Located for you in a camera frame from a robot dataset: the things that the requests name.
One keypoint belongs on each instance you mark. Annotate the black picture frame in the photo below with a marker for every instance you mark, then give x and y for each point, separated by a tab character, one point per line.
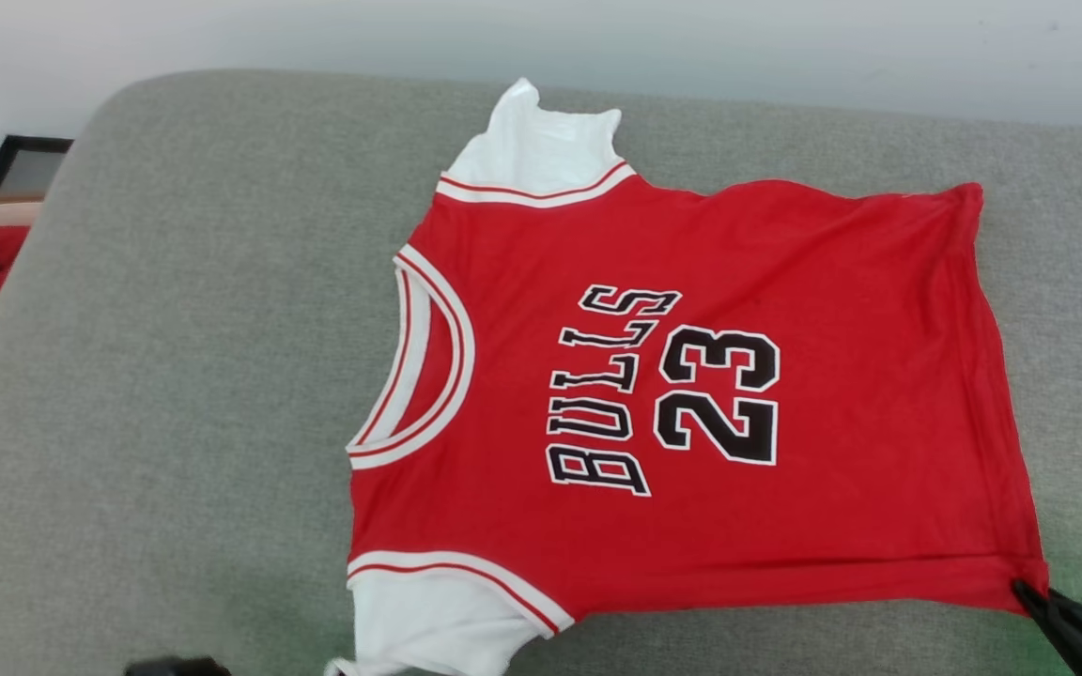
34	143

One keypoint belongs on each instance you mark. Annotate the red and white basketball jersey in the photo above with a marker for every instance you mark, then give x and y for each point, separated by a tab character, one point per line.
832	488

